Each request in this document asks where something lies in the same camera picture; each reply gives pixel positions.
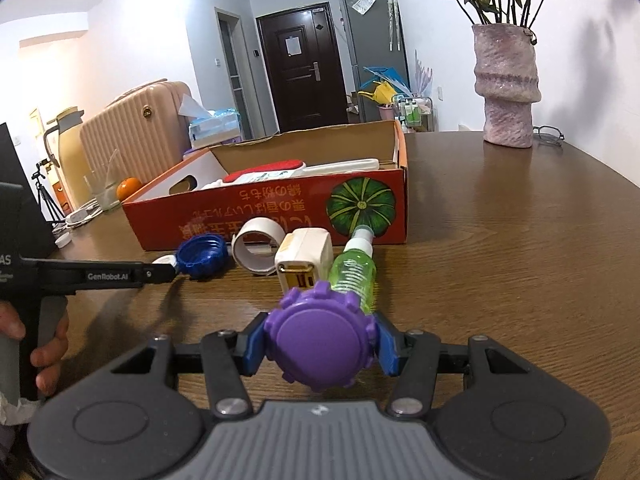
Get clear glass cup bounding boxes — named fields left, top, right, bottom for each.
left=83, top=148, right=123, bottom=211

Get small cart with bottles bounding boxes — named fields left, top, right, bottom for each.
left=392, top=94, right=434, bottom=134

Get yellow watering can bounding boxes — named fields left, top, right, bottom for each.
left=356, top=82, right=401, bottom=107

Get orange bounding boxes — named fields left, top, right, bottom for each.
left=116, top=177, right=143, bottom=200

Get pink stone vase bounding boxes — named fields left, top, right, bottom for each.
left=472, top=23, right=543, bottom=149

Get blue ridged cap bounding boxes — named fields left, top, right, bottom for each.
left=177, top=234, right=231, bottom=279

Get eyeglasses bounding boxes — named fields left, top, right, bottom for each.
left=531, top=125, right=566, bottom=148

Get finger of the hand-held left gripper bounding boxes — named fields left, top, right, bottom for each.
left=143, top=262, right=180, bottom=287

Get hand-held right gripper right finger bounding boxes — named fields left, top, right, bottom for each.
left=372, top=312, right=532, bottom=418

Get white tape roll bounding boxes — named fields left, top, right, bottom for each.
left=230, top=216, right=283, bottom=276

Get green spray bottle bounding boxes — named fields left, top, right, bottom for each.
left=327, top=226, right=381, bottom=316

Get pale purple feather decoration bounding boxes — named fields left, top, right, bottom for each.
left=412, top=49, right=435, bottom=99

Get blue folded kite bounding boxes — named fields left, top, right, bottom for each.
left=362, top=64, right=411, bottom=96

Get red cardboard box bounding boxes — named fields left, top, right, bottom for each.
left=121, top=119, right=409, bottom=252

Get pink ribbed suitcase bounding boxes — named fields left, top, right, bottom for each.
left=78, top=78, right=197, bottom=201

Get white charger with cable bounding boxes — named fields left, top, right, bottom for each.
left=64, top=199, right=104, bottom=226

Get grey refrigerator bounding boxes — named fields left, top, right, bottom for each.
left=338, top=0, right=409, bottom=124

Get grey inner door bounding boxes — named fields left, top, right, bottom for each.
left=214, top=6, right=254, bottom=141

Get blue tissue box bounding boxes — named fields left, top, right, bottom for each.
left=177, top=93, right=242, bottom=150

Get person's left hand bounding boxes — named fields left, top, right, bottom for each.
left=0, top=304, right=70, bottom=396

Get black tripod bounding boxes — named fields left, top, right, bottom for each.
left=30, top=157, right=66, bottom=224

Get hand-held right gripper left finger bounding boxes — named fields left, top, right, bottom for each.
left=111, top=312, right=267, bottom=418

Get white folded umbrella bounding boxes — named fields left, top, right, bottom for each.
left=385, top=0, right=402, bottom=52

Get white charger adapter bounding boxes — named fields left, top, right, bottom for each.
left=273, top=227, right=334, bottom=294

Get yellow thermos jug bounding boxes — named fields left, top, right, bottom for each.
left=43, top=106, right=92, bottom=211

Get purple ridged cap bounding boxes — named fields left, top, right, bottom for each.
left=263, top=280, right=381, bottom=392

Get black paper bag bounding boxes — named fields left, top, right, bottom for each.
left=0, top=122, right=56, bottom=261

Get dark brown door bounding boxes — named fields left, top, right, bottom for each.
left=255, top=2, right=349, bottom=134

